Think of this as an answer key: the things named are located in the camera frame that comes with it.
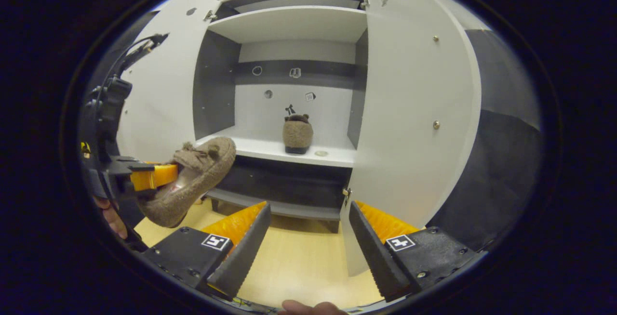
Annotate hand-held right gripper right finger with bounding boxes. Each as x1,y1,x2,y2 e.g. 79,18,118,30
348,201,485,302

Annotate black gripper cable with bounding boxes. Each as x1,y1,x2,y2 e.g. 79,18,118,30
95,33,170,113

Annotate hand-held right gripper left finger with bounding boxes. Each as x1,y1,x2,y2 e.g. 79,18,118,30
141,201,272,300

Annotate brown fuzzy shoe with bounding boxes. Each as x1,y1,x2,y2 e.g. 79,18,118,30
282,114,314,155
137,137,237,228

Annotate white shoe cabinet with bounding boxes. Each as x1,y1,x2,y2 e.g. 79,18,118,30
193,0,369,234

